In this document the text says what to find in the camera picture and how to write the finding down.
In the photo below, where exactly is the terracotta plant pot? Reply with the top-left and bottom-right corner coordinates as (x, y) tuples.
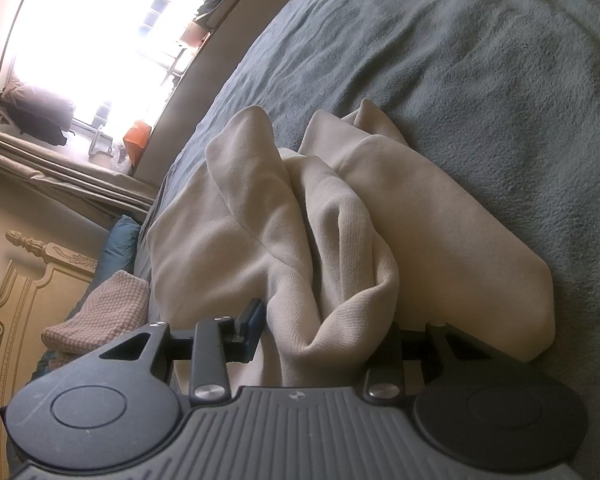
(179, 19), (204, 47)

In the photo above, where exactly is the dark backpack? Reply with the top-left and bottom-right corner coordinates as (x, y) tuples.
(0, 81), (77, 149)

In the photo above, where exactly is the white wire rack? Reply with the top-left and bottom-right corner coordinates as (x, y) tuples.
(86, 126), (114, 162)

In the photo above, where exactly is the white plastic bag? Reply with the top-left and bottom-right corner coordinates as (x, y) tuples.
(106, 141), (134, 177)

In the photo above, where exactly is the teal pillow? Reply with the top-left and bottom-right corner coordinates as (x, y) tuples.
(94, 213), (143, 287)

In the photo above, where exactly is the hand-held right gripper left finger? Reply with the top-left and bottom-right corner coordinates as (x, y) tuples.
(97, 299), (266, 406)

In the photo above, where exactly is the grey fleece bed blanket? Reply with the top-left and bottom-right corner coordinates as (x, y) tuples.
(130, 0), (600, 461)

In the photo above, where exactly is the beige zip jacket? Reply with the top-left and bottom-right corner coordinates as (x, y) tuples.
(146, 97), (557, 392)

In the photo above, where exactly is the pink knitted pillow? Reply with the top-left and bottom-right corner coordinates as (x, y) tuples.
(39, 269), (152, 357)

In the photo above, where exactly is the bright window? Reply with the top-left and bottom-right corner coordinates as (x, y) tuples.
(0, 0), (257, 171)

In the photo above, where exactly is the orange bag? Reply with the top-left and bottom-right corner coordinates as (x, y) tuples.
(121, 119), (154, 149)

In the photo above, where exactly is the beige curtain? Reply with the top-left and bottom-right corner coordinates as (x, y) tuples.
(0, 126), (162, 222)

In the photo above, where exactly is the carved cream headboard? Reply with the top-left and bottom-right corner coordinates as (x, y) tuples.
(0, 229), (102, 480)

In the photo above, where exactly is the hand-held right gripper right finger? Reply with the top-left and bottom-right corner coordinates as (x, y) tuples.
(364, 321), (501, 403)

